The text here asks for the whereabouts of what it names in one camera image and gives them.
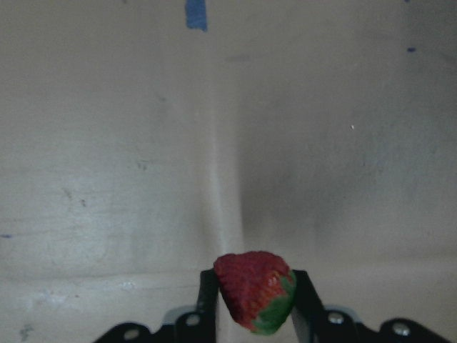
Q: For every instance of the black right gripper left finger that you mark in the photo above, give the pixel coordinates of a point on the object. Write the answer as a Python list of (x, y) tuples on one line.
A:
[(206, 306)]

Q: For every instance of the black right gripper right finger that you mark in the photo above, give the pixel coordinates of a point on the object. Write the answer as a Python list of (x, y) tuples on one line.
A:
[(307, 308)]

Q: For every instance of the strawberry grasped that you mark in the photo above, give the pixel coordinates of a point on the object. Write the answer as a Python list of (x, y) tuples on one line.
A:
[(258, 289)]

